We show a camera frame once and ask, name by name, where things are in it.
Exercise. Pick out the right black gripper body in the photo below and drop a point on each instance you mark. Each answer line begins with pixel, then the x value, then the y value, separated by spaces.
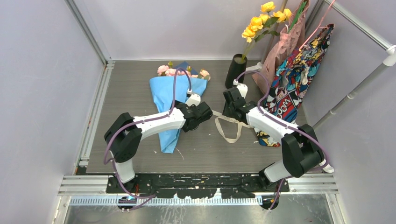
pixel 228 111

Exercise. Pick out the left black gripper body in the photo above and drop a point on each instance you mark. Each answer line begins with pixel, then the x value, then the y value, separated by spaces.
pixel 194 128

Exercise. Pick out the cream ribbon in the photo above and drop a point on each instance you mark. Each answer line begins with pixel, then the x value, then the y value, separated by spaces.
pixel 225 124

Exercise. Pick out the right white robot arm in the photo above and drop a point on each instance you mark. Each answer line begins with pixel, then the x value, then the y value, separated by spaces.
pixel 301 151

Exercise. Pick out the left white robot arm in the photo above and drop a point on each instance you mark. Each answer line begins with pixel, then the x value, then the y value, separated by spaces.
pixel 125 134

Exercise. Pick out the black vase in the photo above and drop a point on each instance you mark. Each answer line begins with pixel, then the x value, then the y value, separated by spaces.
pixel 236 67

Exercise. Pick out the yellow flowers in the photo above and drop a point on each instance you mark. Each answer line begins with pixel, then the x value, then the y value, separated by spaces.
pixel 262 26

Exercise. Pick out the colourful cartoon print garment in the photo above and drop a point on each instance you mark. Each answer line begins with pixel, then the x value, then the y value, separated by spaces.
pixel 294 76

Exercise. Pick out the pink garment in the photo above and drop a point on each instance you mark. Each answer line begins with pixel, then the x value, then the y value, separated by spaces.
pixel 281 50

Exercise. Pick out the pink clothes hanger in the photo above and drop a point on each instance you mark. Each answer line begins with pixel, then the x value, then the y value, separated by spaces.
pixel 318 26

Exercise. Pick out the green clothes hanger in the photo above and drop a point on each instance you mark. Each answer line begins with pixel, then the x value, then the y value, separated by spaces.
pixel 299 11

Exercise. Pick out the white metal clothes rack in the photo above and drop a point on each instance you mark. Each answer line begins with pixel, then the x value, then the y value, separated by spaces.
pixel 352 101

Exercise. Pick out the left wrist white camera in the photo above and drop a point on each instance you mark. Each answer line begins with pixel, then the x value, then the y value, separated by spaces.
pixel 192 98

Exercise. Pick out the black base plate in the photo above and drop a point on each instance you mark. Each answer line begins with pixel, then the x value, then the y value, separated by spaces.
pixel 201 185

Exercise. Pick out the white slotted cable duct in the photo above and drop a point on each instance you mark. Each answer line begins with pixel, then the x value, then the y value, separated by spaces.
pixel 129 201

